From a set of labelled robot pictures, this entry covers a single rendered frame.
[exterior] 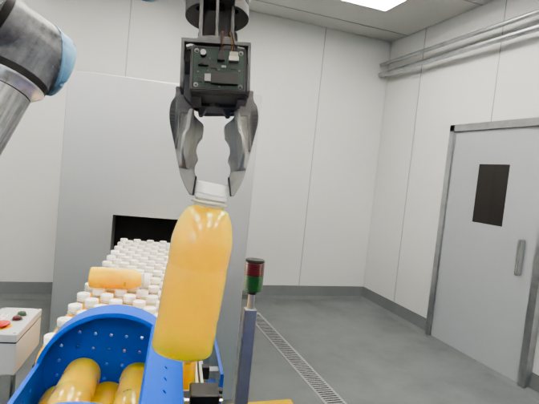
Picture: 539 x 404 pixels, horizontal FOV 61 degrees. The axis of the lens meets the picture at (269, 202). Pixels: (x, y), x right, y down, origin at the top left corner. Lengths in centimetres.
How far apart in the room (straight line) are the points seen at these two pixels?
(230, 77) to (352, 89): 566
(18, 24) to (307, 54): 515
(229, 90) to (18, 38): 52
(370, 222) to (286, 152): 152
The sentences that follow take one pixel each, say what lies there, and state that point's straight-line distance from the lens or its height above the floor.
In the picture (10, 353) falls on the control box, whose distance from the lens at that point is 129.
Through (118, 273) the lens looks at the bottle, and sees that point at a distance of 163.
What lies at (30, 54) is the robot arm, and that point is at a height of 170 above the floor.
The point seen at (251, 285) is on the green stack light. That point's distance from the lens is 146.
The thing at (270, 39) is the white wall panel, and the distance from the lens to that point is 577.
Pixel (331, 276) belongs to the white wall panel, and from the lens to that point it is 613.
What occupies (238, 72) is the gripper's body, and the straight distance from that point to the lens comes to 48.
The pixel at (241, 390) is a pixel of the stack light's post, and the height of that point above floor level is 84.
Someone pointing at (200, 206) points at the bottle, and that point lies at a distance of 51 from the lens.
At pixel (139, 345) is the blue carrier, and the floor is 115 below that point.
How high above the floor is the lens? 154
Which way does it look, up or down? 4 degrees down
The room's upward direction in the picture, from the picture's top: 6 degrees clockwise
